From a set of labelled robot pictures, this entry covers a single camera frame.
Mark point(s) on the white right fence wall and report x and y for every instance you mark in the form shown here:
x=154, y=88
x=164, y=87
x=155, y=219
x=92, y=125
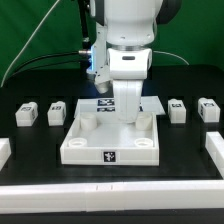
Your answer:
x=214, y=144

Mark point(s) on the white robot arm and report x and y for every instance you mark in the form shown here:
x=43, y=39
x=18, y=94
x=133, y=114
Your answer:
x=125, y=25

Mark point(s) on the white fence wall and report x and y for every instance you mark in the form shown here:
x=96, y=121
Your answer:
x=214, y=144
x=115, y=196
x=5, y=151

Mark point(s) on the white front fence wall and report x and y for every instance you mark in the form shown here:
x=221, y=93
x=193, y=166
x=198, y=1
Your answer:
x=115, y=196

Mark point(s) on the white square tabletop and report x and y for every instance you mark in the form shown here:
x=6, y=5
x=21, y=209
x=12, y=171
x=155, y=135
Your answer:
x=101, y=139

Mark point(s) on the green backdrop curtain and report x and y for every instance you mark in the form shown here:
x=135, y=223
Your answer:
x=30, y=28

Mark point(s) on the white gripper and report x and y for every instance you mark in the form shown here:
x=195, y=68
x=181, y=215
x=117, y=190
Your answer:
x=128, y=70

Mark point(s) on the white left fence wall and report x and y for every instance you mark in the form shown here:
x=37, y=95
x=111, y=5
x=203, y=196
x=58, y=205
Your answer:
x=5, y=151

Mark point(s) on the white marker sheet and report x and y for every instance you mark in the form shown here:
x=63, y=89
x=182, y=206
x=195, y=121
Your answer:
x=147, y=104

